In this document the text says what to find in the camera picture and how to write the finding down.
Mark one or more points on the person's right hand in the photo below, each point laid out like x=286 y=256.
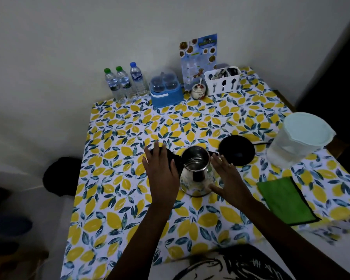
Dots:
x=232 y=186

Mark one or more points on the person's left hand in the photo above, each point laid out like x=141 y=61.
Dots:
x=162 y=177

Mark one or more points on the person's right thumb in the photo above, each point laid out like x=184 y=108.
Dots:
x=215 y=189

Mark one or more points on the person's left middle finger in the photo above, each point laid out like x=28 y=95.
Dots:
x=165 y=151

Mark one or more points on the person's right middle finger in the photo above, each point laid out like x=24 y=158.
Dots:
x=224 y=163

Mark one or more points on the person's left little finger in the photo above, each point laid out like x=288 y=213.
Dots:
x=147 y=157

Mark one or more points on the person's left thumb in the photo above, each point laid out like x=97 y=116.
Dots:
x=176 y=170

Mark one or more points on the steel electric kettle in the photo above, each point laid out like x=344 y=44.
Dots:
x=197 y=174

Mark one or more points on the person's right forearm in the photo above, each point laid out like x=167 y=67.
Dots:
x=283 y=239

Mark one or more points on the person's left forearm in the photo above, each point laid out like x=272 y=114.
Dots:
x=140 y=242

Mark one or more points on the black round kettle base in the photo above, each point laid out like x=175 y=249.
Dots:
x=236 y=150

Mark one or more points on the lemon print tablecloth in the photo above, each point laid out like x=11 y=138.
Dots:
x=128 y=137

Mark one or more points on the blue container clear lid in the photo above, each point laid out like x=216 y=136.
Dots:
x=166 y=90

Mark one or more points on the small ceramic condiment jar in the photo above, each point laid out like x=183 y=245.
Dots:
x=198 y=91

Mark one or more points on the green microfiber cloth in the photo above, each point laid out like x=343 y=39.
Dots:
x=285 y=201

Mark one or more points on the clear water jug white lid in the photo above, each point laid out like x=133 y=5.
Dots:
x=294 y=142

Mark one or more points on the white black print shirt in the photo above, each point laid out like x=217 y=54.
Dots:
x=236 y=263

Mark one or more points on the green cap water bottle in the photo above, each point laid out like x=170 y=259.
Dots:
x=125 y=83
x=114 y=86

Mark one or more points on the blue cap water bottle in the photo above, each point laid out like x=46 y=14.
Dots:
x=137 y=78

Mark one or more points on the white cutlery holder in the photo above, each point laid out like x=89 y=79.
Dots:
x=223 y=83

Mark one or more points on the black round stool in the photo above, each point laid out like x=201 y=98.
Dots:
x=62 y=176

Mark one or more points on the bunch of cutlery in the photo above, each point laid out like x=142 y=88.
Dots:
x=223 y=72

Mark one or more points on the blue standing menu card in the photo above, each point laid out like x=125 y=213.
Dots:
x=197 y=58

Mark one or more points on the dark blue round object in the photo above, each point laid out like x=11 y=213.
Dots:
x=8 y=226

